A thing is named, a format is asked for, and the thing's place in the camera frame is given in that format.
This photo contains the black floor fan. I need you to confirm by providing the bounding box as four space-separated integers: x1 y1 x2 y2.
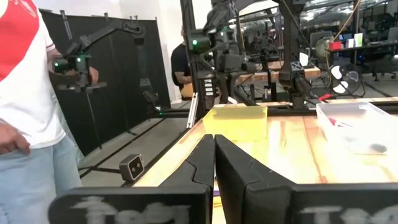
328 63 367 98

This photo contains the clear translucent plastic bin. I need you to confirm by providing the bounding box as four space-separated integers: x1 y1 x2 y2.
315 101 398 156

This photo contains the person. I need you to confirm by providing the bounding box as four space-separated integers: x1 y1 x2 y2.
170 26 195 100
0 0 100 224

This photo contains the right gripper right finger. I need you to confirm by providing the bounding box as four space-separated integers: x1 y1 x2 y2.
215 134 398 224

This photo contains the black partition panel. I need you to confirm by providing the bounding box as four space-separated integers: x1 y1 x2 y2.
39 9 172 156

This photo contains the yellow translucent plastic bin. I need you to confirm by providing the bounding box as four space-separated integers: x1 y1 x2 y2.
201 105 269 142

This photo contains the wooden workbench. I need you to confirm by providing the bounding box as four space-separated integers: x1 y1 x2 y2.
234 60 322 85

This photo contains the silver aluminium extrusion bar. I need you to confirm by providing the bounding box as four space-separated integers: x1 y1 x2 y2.
185 91 200 129

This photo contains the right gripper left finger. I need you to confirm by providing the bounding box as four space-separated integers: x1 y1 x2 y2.
49 134 216 224

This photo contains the black desk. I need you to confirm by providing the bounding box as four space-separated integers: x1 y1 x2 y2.
326 39 398 82

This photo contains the small grey camera box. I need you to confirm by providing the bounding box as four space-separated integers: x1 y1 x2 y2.
118 153 146 182

